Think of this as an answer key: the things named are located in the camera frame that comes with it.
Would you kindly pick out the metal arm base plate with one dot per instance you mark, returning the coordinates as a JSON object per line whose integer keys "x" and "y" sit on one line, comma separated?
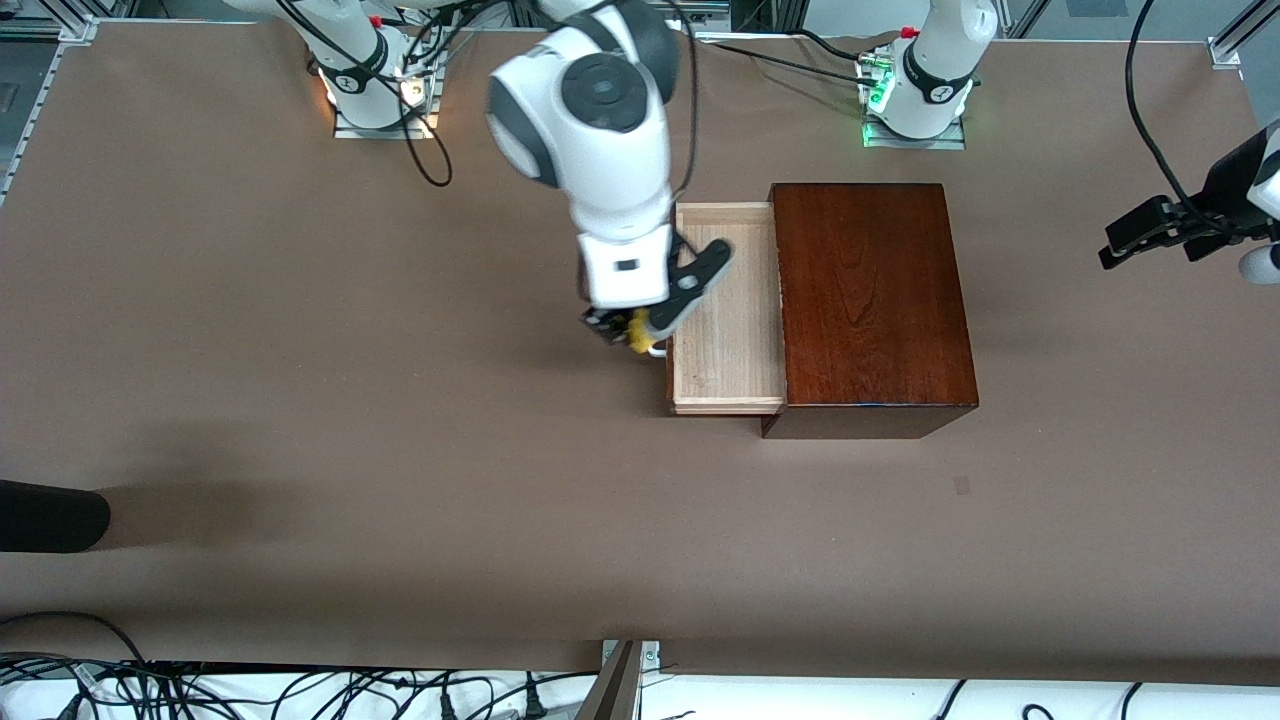
{"x": 385, "y": 132}
{"x": 915, "y": 143}

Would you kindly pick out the aluminium frame rail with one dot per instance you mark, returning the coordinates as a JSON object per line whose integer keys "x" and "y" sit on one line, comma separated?
{"x": 1225, "y": 52}
{"x": 75, "y": 30}

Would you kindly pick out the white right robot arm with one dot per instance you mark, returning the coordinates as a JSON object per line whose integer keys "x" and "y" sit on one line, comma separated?
{"x": 600, "y": 160}

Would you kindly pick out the yellow cube block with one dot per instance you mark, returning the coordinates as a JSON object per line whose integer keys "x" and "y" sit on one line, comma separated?
{"x": 638, "y": 330}

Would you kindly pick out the black ribbed cylinder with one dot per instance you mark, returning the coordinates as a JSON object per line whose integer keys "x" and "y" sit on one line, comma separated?
{"x": 50, "y": 515}

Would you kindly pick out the light wood drawer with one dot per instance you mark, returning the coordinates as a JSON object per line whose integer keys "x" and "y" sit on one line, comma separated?
{"x": 730, "y": 370}

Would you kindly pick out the metal equipment rack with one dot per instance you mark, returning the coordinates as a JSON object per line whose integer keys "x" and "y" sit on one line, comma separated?
{"x": 710, "y": 10}

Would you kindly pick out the grey metal post with bracket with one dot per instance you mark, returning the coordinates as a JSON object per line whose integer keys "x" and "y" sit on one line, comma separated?
{"x": 615, "y": 690}

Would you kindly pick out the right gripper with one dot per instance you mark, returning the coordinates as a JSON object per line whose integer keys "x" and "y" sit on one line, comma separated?
{"x": 603, "y": 322}

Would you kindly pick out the dark brown wooden cabinet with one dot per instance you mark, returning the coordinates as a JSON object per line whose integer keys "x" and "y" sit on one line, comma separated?
{"x": 870, "y": 300}

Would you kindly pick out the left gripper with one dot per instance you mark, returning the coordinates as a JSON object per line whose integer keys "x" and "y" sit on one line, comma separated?
{"x": 1222, "y": 184}

